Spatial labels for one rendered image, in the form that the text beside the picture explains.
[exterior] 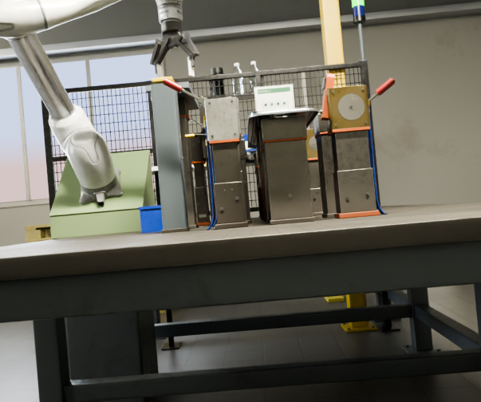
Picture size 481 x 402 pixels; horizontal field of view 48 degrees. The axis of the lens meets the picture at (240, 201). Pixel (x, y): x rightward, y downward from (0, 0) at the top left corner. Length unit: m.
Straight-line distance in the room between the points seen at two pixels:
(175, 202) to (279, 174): 0.33
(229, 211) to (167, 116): 0.35
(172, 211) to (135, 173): 0.85
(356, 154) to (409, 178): 3.80
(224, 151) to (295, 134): 0.20
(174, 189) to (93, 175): 0.72
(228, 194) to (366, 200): 0.38
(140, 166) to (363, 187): 1.22
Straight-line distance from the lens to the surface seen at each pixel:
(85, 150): 2.21
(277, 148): 1.47
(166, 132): 1.61
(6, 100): 5.73
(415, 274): 1.01
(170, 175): 1.60
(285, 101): 3.19
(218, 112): 1.51
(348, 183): 1.51
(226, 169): 1.49
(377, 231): 0.94
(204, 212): 2.21
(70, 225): 2.33
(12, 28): 1.99
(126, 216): 2.26
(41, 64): 2.24
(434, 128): 5.42
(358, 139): 1.53
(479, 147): 5.54
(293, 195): 1.46
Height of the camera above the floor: 0.74
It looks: 1 degrees up
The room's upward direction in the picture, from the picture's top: 5 degrees counter-clockwise
